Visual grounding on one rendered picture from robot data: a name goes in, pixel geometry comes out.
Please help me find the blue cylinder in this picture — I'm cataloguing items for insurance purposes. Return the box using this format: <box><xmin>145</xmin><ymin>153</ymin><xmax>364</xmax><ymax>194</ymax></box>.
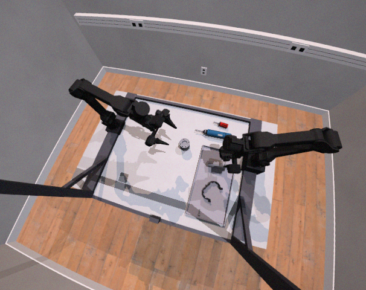
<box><xmin>198</xmin><ymin>129</ymin><xmax>232</xmax><ymax>139</ymax></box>

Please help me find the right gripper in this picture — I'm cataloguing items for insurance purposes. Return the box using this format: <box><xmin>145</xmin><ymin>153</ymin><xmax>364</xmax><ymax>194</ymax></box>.
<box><xmin>224</xmin><ymin>135</ymin><xmax>247</xmax><ymax>174</ymax></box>

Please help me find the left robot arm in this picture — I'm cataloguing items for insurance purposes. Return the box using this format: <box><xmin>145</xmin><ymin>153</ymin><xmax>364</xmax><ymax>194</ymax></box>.
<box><xmin>69</xmin><ymin>78</ymin><xmax>165</xmax><ymax>130</ymax></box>

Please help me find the red screwdriver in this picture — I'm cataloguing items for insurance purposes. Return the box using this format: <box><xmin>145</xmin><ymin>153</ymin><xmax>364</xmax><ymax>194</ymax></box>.
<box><xmin>218</xmin><ymin>122</ymin><xmax>228</xmax><ymax>128</ymax></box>

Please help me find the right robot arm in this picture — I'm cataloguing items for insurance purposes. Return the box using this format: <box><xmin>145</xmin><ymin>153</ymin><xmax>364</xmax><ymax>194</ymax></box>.
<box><xmin>219</xmin><ymin>127</ymin><xmax>342</xmax><ymax>167</ymax></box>

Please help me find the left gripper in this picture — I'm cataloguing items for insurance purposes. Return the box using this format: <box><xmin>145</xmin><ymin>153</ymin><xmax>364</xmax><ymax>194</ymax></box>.
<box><xmin>141</xmin><ymin>109</ymin><xmax>177</xmax><ymax>147</ymax></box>

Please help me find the black metal frame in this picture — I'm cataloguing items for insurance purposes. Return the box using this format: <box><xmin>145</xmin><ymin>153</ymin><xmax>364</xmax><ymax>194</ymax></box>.
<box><xmin>0</xmin><ymin>157</ymin><xmax>301</xmax><ymax>290</ymax></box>

